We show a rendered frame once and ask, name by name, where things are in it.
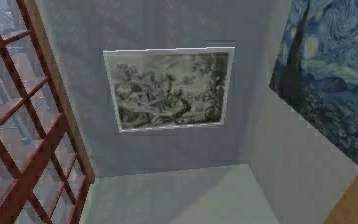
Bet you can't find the grey framed landscape picture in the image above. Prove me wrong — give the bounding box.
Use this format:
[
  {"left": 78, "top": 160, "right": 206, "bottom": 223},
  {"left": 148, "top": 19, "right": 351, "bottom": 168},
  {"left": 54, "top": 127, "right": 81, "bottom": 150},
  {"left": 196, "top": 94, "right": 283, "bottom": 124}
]
[{"left": 102, "top": 46, "right": 236, "bottom": 134}]

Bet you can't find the red-brown glass paned door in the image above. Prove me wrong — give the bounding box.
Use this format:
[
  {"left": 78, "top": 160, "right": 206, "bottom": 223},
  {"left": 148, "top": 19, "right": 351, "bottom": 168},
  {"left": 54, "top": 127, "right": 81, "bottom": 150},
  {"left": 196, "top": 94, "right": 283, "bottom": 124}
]
[{"left": 0, "top": 0, "right": 96, "bottom": 224}]

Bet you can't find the blue swirling night sky painting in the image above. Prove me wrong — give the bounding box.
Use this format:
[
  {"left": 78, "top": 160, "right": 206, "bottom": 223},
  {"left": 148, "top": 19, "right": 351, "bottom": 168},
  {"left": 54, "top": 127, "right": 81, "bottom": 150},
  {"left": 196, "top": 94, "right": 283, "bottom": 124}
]
[{"left": 269, "top": 0, "right": 358, "bottom": 167}]

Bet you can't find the light wooden door frame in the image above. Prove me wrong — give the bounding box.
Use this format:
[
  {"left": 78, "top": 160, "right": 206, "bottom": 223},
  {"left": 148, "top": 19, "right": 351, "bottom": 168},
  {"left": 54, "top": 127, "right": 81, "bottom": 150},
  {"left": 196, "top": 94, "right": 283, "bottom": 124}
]
[{"left": 322, "top": 155, "right": 358, "bottom": 224}]

